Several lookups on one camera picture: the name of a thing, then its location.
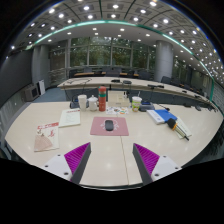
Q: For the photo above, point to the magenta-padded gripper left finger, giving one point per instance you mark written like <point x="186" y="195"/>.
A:
<point x="59" y="165"/>

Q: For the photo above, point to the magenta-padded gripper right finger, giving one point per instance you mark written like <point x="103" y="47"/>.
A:
<point x="163" y="166"/>

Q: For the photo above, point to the black computer mouse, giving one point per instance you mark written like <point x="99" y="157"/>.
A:
<point x="109" y="125"/>

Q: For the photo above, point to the pink printed mouse pad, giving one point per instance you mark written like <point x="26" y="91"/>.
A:
<point x="96" y="129"/>

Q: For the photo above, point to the red and white magazine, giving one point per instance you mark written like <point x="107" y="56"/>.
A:
<point x="46" y="137"/>

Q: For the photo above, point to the white printed paper sheet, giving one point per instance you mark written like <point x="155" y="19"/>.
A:
<point x="70" y="117"/>

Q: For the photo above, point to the blue and white book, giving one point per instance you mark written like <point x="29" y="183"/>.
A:
<point x="163" y="115"/>

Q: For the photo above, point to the black desktop device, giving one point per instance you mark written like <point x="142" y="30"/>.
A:
<point x="146" y="107"/>

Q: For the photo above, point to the stack of white paper cups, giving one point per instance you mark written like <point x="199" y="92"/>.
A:
<point x="82" y="102"/>

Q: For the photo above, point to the green printed cup with straw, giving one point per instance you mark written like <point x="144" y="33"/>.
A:
<point x="136" y="104"/>

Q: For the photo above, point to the white lidded mug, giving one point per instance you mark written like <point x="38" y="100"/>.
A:
<point x="93" y="104"/>

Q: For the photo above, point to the colourful sticker sheet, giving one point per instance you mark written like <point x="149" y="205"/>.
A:
<point x="116" y="111"/>

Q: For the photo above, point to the white boxy appliance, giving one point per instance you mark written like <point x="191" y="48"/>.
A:
<point x="30" y="93"/>

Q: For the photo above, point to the red thermos bottle green band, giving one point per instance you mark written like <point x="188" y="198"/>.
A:
<point x="102" y="99"/>

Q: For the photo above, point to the white flat panel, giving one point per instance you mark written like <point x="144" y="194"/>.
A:
<point x="41" y="87"/>

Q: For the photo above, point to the white desk organizer box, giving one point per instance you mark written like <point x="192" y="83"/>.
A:
<point x="117" y="98"/>

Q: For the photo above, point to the dark office chairs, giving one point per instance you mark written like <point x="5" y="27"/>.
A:
<point x="166" y="80"/>

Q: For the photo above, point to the curved conference table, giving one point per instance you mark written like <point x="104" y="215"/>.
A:
<point x="100" y="81"/>

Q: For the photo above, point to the ceiling lights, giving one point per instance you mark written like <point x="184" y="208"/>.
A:
<point x="115" y="6"/>

